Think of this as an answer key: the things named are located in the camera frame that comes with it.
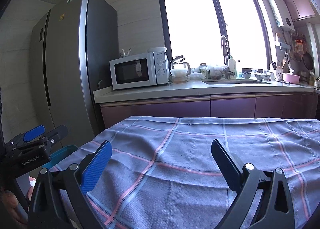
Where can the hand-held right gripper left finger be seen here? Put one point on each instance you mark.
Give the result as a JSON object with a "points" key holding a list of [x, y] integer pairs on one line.
{"points": [[97, 166]]}

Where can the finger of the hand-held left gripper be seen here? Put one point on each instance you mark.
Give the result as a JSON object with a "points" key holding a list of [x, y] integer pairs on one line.
{"points": [[57, 132], [33, 131]]}

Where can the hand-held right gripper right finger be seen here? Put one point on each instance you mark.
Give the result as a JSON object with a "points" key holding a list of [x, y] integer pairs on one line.
{"points": [[225, 166]]}

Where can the blue plastic bin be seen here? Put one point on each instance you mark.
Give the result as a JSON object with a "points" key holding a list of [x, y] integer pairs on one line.
{"points": [[62, 152]]}

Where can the person's left hand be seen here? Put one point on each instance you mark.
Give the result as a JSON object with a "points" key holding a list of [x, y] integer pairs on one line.
{"points": [[8, 201]]}

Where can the checked grey tablecloth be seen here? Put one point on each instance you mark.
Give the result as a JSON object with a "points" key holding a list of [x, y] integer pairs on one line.
{"points": [[200, 144]]}

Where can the grey refrigerator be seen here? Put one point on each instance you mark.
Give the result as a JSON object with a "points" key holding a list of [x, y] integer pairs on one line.
{"points": [[67, 63]]}

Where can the purple base cabinet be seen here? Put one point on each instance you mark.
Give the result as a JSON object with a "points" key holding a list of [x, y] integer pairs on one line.
{"points": [[175, 109]]}

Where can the kitchen sink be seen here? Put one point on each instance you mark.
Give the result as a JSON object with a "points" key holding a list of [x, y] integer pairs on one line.
{"points": [[232, 81]]}

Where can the small dark bowl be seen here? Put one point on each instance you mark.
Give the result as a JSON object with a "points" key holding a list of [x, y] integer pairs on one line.
{"points": [[246, 75]]}

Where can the clear bag of food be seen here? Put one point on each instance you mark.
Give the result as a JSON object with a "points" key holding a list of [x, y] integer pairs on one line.
{"points": [[216, 71]]}

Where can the white plastic bag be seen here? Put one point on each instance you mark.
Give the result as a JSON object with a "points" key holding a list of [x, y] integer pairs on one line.
{"points": [[196, 75]]}

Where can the blue patterned bowl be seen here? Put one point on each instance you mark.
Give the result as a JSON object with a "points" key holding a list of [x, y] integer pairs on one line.
{"points": [[262, 77]]}

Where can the white microwave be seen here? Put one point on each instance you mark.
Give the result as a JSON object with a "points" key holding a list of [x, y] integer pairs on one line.
{"points": [[132, 71]]}

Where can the white soap bottle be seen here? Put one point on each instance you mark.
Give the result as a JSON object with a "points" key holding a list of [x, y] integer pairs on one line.
{"points": [[232, 67]]}

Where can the glass jar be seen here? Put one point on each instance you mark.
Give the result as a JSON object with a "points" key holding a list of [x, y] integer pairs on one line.
{"points": [[203, 68]]}

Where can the small white bottle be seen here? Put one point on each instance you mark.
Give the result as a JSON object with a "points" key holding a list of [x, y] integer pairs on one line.
{"points": [[123, 53]]}

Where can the white utensil holder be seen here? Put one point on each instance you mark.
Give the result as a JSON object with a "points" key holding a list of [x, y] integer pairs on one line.
{"points": [[279, 73]]}

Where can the pink bowl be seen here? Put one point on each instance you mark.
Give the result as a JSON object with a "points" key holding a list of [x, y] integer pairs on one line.
{"points": [[291, 78]]}

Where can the metal faucet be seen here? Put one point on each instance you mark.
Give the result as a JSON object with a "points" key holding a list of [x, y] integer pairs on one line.
{"points": [[225, 53]]}

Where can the steel electric kettle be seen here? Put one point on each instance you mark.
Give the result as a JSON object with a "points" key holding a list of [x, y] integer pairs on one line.
{"points": [[178, 58]]}

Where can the white bowl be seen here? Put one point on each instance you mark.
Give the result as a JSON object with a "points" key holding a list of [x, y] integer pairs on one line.
{"points": [[157, 49]]}

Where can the hanging metal strainer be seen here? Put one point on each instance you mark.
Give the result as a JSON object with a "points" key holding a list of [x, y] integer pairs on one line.
{"points": [[298, 56]]}

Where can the hanging dark pan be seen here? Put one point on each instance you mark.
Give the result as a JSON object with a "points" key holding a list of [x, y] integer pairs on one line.
{"points": [[308, 60]]}

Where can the kitchen window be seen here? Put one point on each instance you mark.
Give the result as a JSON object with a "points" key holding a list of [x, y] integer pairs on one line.
{"points": [[190, 18]]}

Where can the white water heater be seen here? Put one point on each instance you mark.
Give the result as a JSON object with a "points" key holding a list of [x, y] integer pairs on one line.
{"points": [[281, 11]]}

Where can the grey wall rack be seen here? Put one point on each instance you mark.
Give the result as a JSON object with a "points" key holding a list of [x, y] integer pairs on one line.
{"points": [[283, 46]]}

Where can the pink wall cabinet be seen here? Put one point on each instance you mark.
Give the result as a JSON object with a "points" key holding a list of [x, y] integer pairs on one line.
{"points": [[300, 3]]}

